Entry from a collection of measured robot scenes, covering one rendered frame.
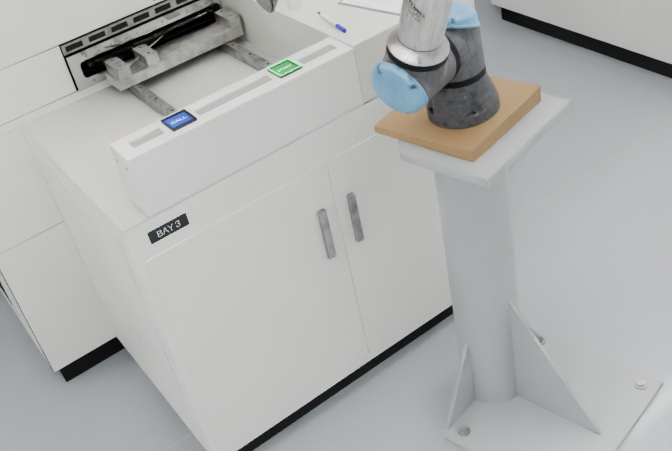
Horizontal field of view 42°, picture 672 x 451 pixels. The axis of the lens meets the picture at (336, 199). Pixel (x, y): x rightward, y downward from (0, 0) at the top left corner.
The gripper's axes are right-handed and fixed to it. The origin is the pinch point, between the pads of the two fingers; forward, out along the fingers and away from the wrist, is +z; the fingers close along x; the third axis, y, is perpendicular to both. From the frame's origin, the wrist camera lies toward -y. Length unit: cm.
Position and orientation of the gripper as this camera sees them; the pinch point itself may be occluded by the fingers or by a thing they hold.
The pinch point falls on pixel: (271, 7)
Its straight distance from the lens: 184.8
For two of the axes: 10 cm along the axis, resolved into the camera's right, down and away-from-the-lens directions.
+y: -5.8, -3.9, 7.2
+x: -8.0, 4.6, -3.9
